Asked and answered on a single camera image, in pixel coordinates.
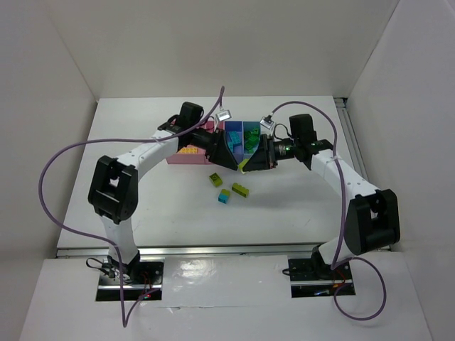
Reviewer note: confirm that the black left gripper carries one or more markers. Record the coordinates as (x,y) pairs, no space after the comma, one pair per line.
(215,146)

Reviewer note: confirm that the aluminium rail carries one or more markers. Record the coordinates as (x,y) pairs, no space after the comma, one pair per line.
(204,250)

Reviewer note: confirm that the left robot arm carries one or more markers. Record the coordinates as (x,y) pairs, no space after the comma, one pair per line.
(114,191)

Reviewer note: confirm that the dark green lego plate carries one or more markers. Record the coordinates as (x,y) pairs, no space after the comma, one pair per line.
(250,146)

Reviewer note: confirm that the long yellow lego brick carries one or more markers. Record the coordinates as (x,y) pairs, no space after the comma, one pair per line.
(190,150)

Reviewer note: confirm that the turquoise yellow stacked lego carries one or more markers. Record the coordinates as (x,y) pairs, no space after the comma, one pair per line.
(224,196)

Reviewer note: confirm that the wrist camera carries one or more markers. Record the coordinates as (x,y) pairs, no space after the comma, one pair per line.
(222,115)
(267,122)

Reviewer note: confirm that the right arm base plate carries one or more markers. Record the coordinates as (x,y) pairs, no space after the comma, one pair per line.
(308,279)

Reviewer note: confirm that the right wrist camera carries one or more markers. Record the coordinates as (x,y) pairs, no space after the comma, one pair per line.
(267,122)

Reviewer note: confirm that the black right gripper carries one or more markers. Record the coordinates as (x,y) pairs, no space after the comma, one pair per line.
(267,152)

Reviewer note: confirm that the lime printed lego brick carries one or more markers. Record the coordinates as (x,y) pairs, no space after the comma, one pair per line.
(215,180)

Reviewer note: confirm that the turquoise arch lego brick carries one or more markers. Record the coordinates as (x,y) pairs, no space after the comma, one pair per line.
(234,138)

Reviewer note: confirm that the blue purple container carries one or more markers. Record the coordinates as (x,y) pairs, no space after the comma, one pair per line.
(234,126)

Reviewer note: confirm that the lime long lego brick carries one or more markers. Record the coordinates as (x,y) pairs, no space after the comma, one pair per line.
(240,190)

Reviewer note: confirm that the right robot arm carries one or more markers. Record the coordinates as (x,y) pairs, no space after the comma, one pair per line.
(370,216)

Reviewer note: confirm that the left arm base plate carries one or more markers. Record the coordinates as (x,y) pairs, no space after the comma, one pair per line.
(147,281)

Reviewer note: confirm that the lime square lego brick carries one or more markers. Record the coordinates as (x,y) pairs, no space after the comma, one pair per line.
(242,165)

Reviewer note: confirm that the light blue container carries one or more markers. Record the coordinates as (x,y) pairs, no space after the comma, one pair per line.
(249,125)

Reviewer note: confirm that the large pink container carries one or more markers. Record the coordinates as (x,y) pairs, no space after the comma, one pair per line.
(182,159)

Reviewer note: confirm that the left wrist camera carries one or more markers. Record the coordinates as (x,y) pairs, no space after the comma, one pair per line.
(222,115)

